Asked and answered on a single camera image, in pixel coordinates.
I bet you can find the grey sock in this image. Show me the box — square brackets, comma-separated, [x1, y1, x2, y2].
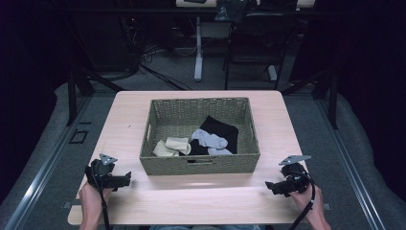
[191, 127, 229, 150]
[207, 147, 235, 157]

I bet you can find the person's left hand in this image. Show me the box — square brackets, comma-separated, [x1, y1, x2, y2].
[79, 181, 113, 219]

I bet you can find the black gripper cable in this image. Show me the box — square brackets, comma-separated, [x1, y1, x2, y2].
[99, 189, 113, 230]
[287, 172, 317, 230]

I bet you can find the white desk leg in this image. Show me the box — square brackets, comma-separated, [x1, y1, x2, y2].
[193, 16, 205, 82]

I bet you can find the cream sock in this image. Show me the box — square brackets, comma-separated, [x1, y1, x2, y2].
[165, 136, 192, 156]
[152, 139, 180, 158]

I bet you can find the black chair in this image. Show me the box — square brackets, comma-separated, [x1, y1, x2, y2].
[222, 11, 290, 91]

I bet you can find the person's right hand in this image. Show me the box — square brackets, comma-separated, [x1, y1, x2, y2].
[288, 183, 324, 219]

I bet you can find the dark hanging bag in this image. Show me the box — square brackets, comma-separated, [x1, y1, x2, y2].
[214, 0, 249, 24]

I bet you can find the black sock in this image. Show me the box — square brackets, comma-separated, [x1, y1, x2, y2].
[199, 115, 240, 155]
[179, 138, 211, 157]

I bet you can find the green woven basket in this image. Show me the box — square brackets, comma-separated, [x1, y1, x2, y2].
[139, 97, 261, 176]

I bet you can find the bundle of floor cables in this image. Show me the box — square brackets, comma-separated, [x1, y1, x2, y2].
[119, 17, 194, 92]

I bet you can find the black floor socket frame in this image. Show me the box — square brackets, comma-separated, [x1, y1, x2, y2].
[68, 128, 90, 145]

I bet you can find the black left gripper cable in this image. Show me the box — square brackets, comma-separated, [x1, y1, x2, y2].
[99, 189, 113, 230]

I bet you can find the black metal stand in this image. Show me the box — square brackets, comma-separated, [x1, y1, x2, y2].
[281, 61, 340, 130]
[65, 67, 126, 127]

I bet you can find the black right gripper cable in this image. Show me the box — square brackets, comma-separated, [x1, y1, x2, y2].
[287, 172, 317, 230]

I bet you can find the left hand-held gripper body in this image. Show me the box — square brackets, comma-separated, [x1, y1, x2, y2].
[84, 153, 122, 192]

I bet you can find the metal floor rail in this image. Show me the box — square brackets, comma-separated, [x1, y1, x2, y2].
[314, 95, 388, 230]
[2, 95, 94, 230]

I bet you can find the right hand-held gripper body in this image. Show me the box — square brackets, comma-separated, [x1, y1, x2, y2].
[278, 154, 312, 195]

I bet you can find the white desk foot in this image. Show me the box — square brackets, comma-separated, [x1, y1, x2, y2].
[267, 64, 279, 81]

